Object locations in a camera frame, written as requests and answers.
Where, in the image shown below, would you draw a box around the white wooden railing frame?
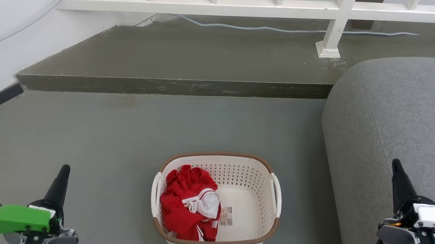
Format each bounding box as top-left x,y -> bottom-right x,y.
53,0 -> 435,71

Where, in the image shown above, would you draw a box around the paper label sticker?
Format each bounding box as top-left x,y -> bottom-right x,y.
218,205 -> 236,228

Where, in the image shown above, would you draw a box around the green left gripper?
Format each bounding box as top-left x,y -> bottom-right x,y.
0,157 -> 72,244

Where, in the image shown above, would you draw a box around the thin white cable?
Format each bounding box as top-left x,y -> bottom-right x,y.
0,0 -> 421,113

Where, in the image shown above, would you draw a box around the red and white garment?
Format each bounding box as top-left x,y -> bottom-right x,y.
156,162 -> 226,244

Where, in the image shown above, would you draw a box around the white perforated laundry basket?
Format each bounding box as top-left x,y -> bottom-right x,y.
145,144 -> 287,244

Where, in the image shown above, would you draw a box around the grey fabric sofa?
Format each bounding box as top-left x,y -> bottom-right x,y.
309,44 -> 435,244

